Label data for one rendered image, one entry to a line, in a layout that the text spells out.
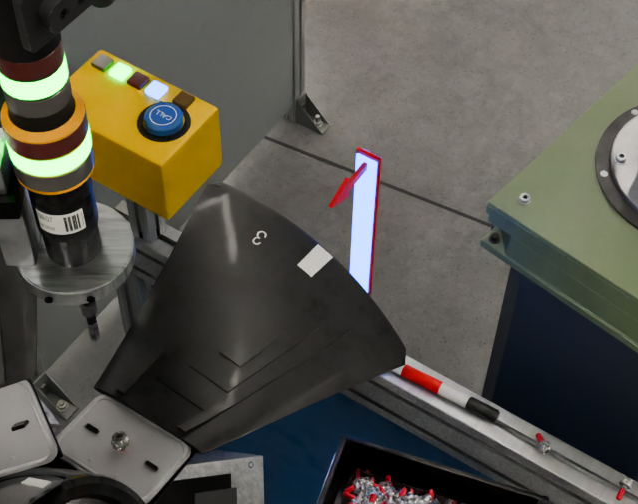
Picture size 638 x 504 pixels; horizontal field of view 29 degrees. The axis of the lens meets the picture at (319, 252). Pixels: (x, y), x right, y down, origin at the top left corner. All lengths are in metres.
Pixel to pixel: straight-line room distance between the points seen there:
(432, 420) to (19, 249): 0.73
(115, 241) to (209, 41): 1.57
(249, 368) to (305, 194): 1.66
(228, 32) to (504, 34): 0.87
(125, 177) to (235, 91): 1.16
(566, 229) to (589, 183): 0.07
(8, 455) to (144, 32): 1.29
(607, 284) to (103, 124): 0.54
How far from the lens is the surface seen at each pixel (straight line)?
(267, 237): 1.07
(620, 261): 1.31
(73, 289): 0.73
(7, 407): 0.89
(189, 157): 1.31
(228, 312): 1.02
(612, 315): 1.33
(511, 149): 2.75
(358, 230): 1.19
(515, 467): 1.36
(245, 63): 2.46
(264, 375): 1.00
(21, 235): 0.72
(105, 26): 2.01
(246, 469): 1.14
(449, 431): 1.37
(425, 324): 2.45
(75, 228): 0.71
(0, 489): 0.90
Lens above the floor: 2.02
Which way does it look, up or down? 53 degrees down
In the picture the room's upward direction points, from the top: 1 degrees clockwise
